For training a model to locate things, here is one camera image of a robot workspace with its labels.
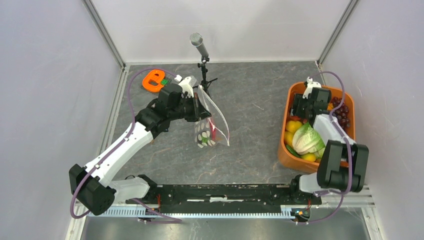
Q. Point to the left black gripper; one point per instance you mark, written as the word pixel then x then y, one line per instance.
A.
pixel 199 111

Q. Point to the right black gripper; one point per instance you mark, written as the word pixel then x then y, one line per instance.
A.
pixel 298 101

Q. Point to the clear dotted zip top bag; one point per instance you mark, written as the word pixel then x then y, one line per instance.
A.
pixel 201 128

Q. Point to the red chili pepper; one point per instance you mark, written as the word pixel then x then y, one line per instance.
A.
pixel 212 129

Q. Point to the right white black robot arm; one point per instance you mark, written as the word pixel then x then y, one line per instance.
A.
pixel 343 165

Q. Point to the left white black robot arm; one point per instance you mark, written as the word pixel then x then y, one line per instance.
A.
pixel 92 186

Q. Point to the pale green cabbage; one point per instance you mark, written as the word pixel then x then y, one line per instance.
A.
pixel 307 140

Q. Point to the yellow mango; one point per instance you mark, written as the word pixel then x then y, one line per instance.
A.
pixel 288 138

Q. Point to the purple grape bunch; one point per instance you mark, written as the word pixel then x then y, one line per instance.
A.
pixel 341 113

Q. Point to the green cucumber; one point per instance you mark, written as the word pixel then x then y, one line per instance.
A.
pixel 292 151

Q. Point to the yellow lemon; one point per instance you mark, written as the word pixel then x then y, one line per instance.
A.
pixel 310 157

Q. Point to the green block on dark plate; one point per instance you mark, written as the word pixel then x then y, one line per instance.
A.
pixel 165 81

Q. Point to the silver microphone on tripod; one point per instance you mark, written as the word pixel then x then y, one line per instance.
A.
pixel 197 41

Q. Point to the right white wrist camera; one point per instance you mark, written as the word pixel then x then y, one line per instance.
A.
pixel 310 84

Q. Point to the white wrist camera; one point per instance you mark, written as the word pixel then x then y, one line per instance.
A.
pixel 310 84
pixel 187 84

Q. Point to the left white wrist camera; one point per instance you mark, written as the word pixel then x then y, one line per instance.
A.
pixel 187 84

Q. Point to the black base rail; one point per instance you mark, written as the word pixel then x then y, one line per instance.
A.
pixel 249 198

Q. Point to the white cable duct strip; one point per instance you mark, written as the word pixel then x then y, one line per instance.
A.
pixel 138 211

